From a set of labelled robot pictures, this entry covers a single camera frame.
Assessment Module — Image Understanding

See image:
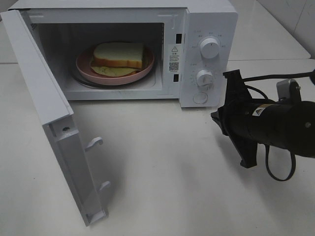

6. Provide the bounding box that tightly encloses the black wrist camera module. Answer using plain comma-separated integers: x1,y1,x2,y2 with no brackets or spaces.
276,79,302,105

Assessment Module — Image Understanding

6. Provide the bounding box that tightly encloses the round door release button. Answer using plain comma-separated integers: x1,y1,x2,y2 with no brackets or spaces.
193,92,208,104

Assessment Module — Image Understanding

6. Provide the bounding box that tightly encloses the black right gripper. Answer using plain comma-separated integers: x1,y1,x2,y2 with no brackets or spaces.
211,69,261,169

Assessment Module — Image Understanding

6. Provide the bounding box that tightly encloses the warning label sticker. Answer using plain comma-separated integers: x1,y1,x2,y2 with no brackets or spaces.
167,44,183,73

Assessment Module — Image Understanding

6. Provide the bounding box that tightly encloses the upper white power knob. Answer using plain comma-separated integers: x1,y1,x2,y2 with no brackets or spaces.
199,36,221,59

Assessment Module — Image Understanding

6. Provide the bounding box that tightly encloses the pink round plate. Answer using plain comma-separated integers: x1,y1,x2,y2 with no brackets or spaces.
76,47,155,86

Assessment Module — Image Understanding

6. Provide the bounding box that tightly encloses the white microwave oven body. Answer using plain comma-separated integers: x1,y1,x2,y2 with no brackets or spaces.
5,0,238,107

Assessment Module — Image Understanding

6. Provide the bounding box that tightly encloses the black camera cable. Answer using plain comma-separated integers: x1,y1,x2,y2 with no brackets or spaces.
241,70,315,181

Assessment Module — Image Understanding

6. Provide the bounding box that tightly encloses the white microwave door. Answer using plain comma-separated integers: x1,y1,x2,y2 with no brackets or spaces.
1,10,106,226

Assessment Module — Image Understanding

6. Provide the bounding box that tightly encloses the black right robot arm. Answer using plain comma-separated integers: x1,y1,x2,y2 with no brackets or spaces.
211,70,315,168

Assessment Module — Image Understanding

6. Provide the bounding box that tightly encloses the white bread sandwich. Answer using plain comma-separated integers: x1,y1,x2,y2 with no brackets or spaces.
90,42,144,77

